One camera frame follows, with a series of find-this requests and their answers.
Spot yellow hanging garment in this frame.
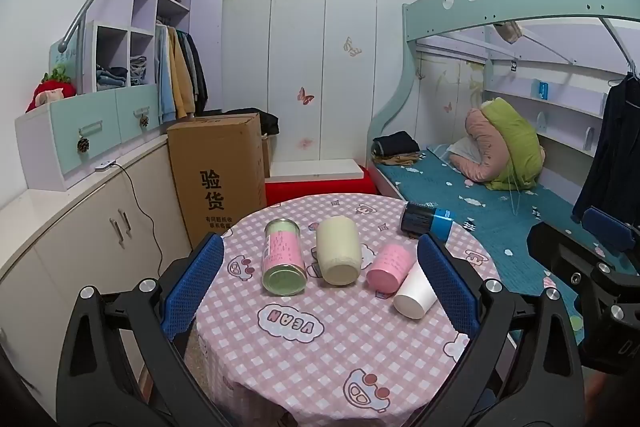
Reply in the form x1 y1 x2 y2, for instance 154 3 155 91
167 27 197 120

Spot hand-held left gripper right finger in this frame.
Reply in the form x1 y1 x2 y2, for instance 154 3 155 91
416 233 586 427

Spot teal drawer unit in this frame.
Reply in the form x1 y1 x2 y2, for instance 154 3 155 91
15 84 168 192

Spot teal bunk bed frame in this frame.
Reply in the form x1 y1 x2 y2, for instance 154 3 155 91
367 0 640 348

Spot cream cup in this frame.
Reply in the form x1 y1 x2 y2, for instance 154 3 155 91
315 216 362 286

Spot red cloth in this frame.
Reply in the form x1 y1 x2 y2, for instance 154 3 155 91
264 167 380 210

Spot dark hanging jacket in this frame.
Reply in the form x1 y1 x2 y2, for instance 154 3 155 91
182 32 209 115

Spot tall cardboard box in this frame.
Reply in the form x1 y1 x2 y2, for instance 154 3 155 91
166 113 267 250

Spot white pillow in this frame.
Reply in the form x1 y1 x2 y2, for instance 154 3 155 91
446 139 481 168

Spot teal printed bed sheet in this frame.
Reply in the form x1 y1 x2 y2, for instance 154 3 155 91
372 142 640 345

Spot beige hanging cloth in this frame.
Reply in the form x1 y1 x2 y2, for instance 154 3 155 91
492 21 523 45

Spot dark hanging garment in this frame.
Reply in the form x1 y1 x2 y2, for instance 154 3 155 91
571 73 640 228

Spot dark folded clothes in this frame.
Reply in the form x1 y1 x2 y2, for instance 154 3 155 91
372 131 420 156

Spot tan folded garment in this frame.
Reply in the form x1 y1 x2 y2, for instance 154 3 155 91
374 151 427 168

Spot folded grey clothes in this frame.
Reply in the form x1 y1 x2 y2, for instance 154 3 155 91
130 54 150 85

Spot white stair shelf unit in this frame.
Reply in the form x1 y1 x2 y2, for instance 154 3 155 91
82 0 226 118

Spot light blue hanging garment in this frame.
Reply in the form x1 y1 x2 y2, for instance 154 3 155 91
155 25 177 120

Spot white wardrobe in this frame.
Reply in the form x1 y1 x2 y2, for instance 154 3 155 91
220 0 426 168

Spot white wall shelf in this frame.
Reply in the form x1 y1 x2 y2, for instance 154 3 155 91
482 57 608 158

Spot black bag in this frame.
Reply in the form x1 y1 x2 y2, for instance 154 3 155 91
220 108 281 138

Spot white cup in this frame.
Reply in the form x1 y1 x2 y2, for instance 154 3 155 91
392 263 439 320

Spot green blanket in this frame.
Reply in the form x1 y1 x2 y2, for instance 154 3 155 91
482 99 546 192

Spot pink checked tablecloth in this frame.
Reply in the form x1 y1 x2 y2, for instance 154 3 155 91
195 193 506 427

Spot white low cabinet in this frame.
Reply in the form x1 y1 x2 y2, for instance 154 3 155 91
0 134 196 408

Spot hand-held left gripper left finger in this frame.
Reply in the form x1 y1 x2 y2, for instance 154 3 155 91
57 232 226 427

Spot green cup with pink label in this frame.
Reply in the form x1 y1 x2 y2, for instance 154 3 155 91
262 218 308 296

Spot strawberry plush toy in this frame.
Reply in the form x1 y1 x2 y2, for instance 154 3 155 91
26 67 77 112

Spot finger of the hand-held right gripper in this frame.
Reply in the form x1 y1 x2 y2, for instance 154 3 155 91
581 205 637 254

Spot white board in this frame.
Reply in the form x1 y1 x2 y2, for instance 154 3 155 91
269 159 368 182

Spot pink pillow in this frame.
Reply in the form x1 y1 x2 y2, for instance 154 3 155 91
464 108 511 184

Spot folded jeans pile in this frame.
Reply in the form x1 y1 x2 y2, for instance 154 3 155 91
96 66 130 88

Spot black and blue cup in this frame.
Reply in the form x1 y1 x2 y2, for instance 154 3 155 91
400 201 455 240

